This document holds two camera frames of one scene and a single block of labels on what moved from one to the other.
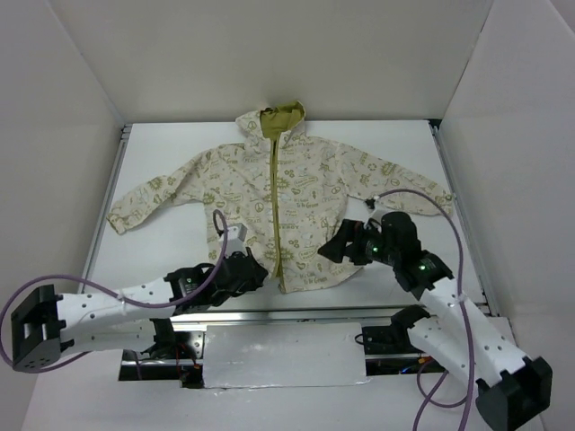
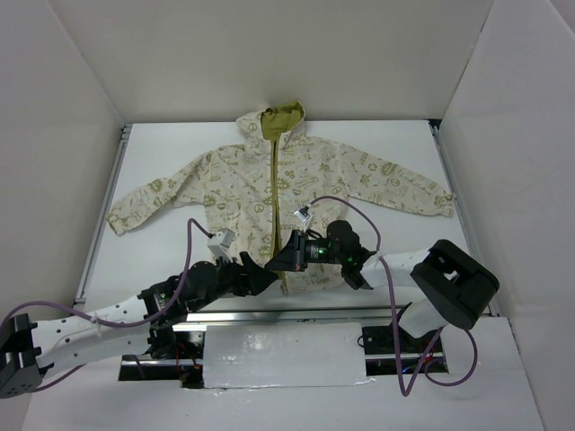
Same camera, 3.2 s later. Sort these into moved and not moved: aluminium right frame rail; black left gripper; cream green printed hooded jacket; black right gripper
Moved: black right gripper
Not moved: black left gripper; aluminium right frame rail; cream green printed hooded jacket
